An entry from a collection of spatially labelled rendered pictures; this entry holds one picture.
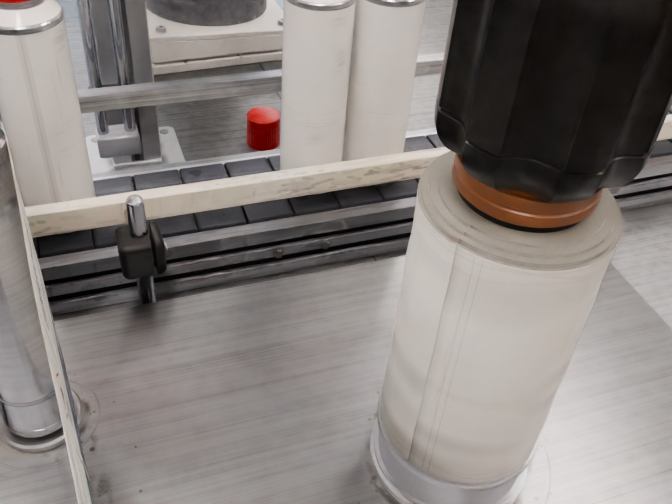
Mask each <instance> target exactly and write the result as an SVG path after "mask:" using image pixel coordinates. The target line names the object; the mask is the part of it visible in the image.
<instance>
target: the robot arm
mask: <svg viewBox="0 0 672 504"><path fill-rule="evenodd" d="M266 7H267V0H146V8H147V9H148V10H149V11H150V12H152V13H153V14H155V15H157V16H159V17H161V18H164V19H167V20H170V21H173V22H177V23H182V24H188V25H195V26H230V25H237V24H242V23H246V22H249V21H252V20H254V19H256V18H258V17H260V16H261V15H262V14H263V13H264V12H265V11H266Z"/></svg>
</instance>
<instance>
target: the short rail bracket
mask: <svg viewBox="0 0 672 504"><path fill-rule="evenodd" d="M125 205H126V212H127V218H128V224H126V225H121V226H118V227H117V228H116V230H115V236H116V242H117V248H118V255H119V260H120V265H121V269H122V274H123V276H124V277H125V278H126V279H128V280H133V279H136V280H137V286H138V293H139V300H140V305H144V304H149V303H154V302H157V301H156V293H155V285H154V278H153V276H154V275H155V271H154V263H153V258H154V262H155V265H156V269H157V273H158V275H161V274H163V273H164V272H165V271H166V269H167V264H166V255H165V253H167V252H168V248H167V242H166V240H165V239H163V238H162V234H161V230H160V227H159V224H158V223H157V222H155V221H149V222H148V225H149V233H150V238H149V234H148V230H147V222H146V214H145V206H144V200H143V198H142V197H141V196H139V195H130V196H129V197H127V199H126V201H125ZM150 241H151V242H150ZM152 254H153V255H152Z"/></svg>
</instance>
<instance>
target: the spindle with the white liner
mask: <svg viewBox="0 0 672 504"><path fill-rule="evenodd" d="M671 104H672V0H454V1H453V7H452V13H451V18H450V24H449V30H448V36H447V41H446V47H445V53H444V58H443V64H442V70H441V76H440V81H439V87H438V93H437V98H436V104H435V115H434V121H435V126H436V131H437V134H438V137H439V139H440V140H441V142H442V143H443V145H444V146H445V147H446V148H447V149H449V150H451V151H449V152H446V153H444V154H442V155H441V156H439V157H438V158H436V159H435V160H434V161H433V162H432V163H431V164H430V165H429V166H428V167H427V168H426V169H425V171H424V172H423V174H422V175H421V178H420V180H419V184H418V190H417V198H416V206H415V213H414V219H413V225H412V231H411V235H410V239H409V243H408V248H407V253H406V259H405V266H404V273H403V280H402V288H401V293H400V297H399V301H398V305H397V310H396V316H395V321H394V327H393V336H392V344H391V348H390V353H389V358H388V362H387V366H386V371H385V378H384V387H383V389H382V391H381V394H380V398H379V402H378V410H377V418H376V420H375V423H374V425H373V428H372V433H371V439H370V455H371V460H372V464H373V467H374V469H375V472H376V474H377V476H378V478H379V480H380V481H381V483H382V484H383V486H384V487H385V488H386V490H387V491H388V492H389V493H390V494H391V495H392V496H393V497H394V498H395V499H396V500H397V501H398V502H399V503H401V504H513V502H514V501H515V500H516V499H517V497H518V496H519V494H520V492H521V490H522V488H523V485H524V482H525V479H526V475H527V466H528V465H529V463H530V462H531V460H532V458H533V456H534V453H535V451H536V448H537V444H538V436H539V434H540V432H541V430H542V428H543V426H544V424H545V421H546V418H547V416H548V413H549V410H550V407H551V405H552V402H553V399H554V396H555V394H556V392H557V390H558V388H559V386H560V384H561V382H562V380H563V377H564V375H565V372H566V370H567V367H568V365H569V362H570V360H571V357H572V354H573V351H574V349H575V346H576V343H577V340H578V338H579V336H580V333H581V331H582V329H583V327H584V325H585V323H586V320H587V318H588V316H589V314H590V311H591V309H592V307H593V304H594V302H595V299H596V296H597V293H598V290H599V287H600V284H601V281H602V279H603V276H604V274H605V272H606V269H607V267H608V264H609V262H610V260H611V258H612V256H613V253H614V251H615V249H616V247H617V245H618V243H619V241H620V238H621V236H622V232H623V220H622V215H621V211H620V208H619V205H618V203H617V201H616V200H615V198H614V197H613V195H612V194H611V193H610V191H609V190H608V189H607V188H618V187H621V186H623V185H625V184H627V183H629V182H630V181H632V180H633V179H634V178H635V177H636V176H637V175H638V174H639V173H640V172H641V171H642V170H643V168H644V167H645V165H646V163H647V162H648V160H649V158H650V155H651V153H652V151H653V148H654V145H655V143H656V141H657V138H658V136H659V133H660V131H661V128H662V126H663V124H664V121H665V119H666V116H667V114H668V111H669V109H670V106H671Z"/></svg>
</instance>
